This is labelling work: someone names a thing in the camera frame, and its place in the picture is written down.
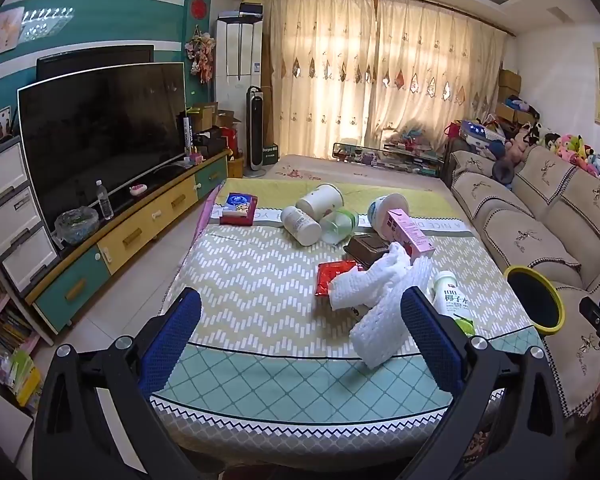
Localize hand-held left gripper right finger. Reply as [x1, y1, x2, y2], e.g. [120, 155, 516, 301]
[395, 287, 568, 480]

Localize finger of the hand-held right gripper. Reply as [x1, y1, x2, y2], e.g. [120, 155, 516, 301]
[579, 296, 600, 356]

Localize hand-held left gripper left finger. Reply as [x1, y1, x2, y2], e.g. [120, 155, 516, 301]
[32, 287, 203, 480]

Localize white drink bottle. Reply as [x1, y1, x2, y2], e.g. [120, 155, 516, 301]
[432, 271, 476, 336]

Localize black bin with yellow rim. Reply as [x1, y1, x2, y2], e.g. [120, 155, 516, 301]
[504, 266, 566, 337]

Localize pink carton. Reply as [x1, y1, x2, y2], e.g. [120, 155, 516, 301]
[386, 208, 436, 259]

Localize brown box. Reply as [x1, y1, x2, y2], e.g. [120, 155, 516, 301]
[343, 234, 392, 267]

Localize red packet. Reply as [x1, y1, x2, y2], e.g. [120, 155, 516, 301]
[316, 260, 357, 299]

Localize white and blue tub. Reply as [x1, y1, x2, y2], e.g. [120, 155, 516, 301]
[367, 193, 412, 238]

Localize white plastic jar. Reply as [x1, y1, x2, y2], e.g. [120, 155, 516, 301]
[281, 206, 322, 247]

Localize tall white paper cup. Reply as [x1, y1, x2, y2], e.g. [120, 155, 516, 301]
[296, 183, 343, 221]

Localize beige sofa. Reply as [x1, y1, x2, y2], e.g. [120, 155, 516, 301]
[442, 145, 600, 421]

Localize teal and yellow television cabinet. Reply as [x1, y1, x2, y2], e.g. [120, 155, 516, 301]
[24, 150, 230, 335]

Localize blue and red tissue pack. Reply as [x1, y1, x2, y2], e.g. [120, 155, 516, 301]
[219, 192, 259, 226]

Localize glass bowl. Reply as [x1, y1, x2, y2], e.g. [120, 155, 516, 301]
[55, 206, 100, 246]

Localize clear water bottle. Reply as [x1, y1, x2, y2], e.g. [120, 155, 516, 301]
[95, 180, 114, 221]

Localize bookshelf with books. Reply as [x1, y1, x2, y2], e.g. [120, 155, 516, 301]
[0, 245, 46, 411]

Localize pile of plush toys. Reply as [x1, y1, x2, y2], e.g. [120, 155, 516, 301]
[500, 122, 600, 186]

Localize glass coffee table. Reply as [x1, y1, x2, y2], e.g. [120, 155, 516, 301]
[332, 132, 446, 177]

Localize white drawer unit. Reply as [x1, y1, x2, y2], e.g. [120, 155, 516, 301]
[0, 135, 61, 296]

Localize star patterned bag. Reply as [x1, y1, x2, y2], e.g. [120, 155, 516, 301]
[460, 120, 506, 143]

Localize large black television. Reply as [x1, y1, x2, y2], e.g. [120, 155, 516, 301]
[17, 62, 188, 226]

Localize open cardboard boxes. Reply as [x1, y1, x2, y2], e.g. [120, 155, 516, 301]
[186, 102, 242, 158]

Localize black tower fan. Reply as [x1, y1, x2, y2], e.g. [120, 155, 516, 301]
[245, 86, 266, 178]

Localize stack of cardboard boxes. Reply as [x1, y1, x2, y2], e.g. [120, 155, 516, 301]
[495, 69, 536, 126]

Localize white standing air conditioner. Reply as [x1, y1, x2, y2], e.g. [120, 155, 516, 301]
[215, 14, 266, 161]

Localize cream patterned curtain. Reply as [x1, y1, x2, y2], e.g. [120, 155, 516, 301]
[260, 0, 381, 158]
[375, 0, 506, 126]

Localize artificial flower decoration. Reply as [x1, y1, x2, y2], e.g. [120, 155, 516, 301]
[186, 25, 216, 83]

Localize child wall poster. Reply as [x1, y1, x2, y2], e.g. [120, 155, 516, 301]
[0, 7, 26, 61]

